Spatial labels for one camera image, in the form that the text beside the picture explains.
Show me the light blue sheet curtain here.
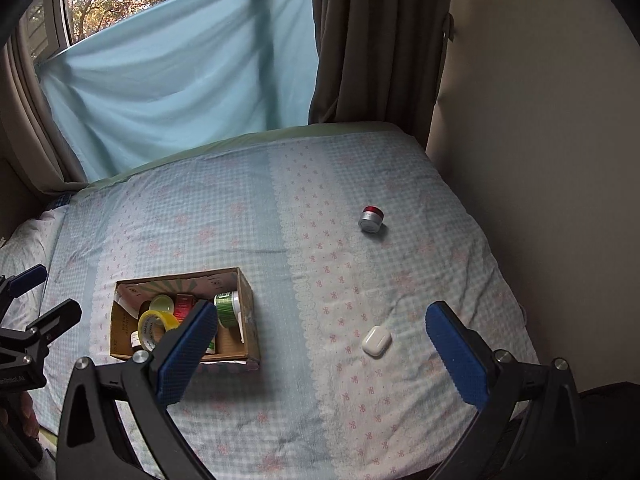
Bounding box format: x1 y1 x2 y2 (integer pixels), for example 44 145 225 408
37 0 318 181

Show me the brown cardboard box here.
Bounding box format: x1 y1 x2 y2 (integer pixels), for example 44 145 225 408
110 266 260 373

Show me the silver red small jar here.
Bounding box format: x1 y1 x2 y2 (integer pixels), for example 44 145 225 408
358 206 384 234

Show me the green lidded round container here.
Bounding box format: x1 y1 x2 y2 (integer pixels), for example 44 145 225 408
149 294 175 314

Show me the yellow tape roll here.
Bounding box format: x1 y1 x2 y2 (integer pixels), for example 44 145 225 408
138 310 180 351

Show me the beige left curtain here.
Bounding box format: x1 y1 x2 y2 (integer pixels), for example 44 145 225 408
1 35 87 194

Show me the red Marubi box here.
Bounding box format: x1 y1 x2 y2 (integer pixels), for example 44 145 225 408
174 294 196 323

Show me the checkered floral bed quilt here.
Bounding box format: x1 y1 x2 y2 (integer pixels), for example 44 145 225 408
1 125 536 479

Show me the white earbuds case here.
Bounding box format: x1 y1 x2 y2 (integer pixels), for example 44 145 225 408
361 325 393 359

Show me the white lid green jar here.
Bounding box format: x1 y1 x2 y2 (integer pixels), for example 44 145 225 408
214 290 241 328

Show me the black white small jar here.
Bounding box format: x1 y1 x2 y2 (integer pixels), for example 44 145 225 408
130 330 143 352

